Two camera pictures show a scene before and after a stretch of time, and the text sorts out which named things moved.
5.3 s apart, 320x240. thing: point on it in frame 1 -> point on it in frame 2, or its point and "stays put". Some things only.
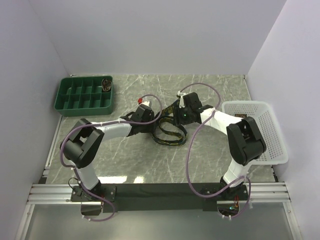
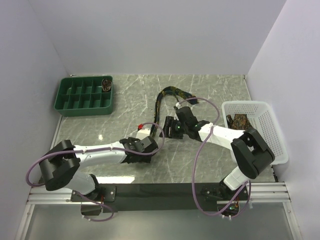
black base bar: (190, 197) stays put
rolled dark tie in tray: (106, 84) stays put
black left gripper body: (148, 128) -> (145, 158)
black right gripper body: (184, 114) -> (178, 129)
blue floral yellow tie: (174, 104) -> (189, 97)
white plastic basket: (263, 114) stays put
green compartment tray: (84, 95) stays put
